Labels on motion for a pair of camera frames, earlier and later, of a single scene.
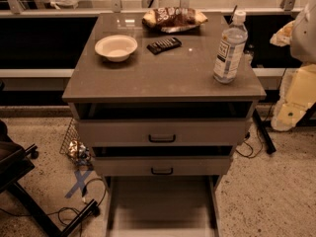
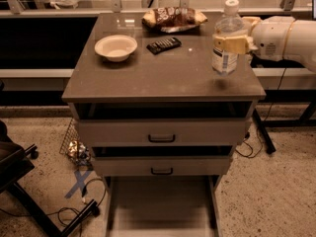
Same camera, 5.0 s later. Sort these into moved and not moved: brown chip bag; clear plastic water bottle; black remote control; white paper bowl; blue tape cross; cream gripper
Moved: clear plastic water bottle; cream gripper
Not moved: white paper bowl; brown chip bag; black remote control; blue tape cross
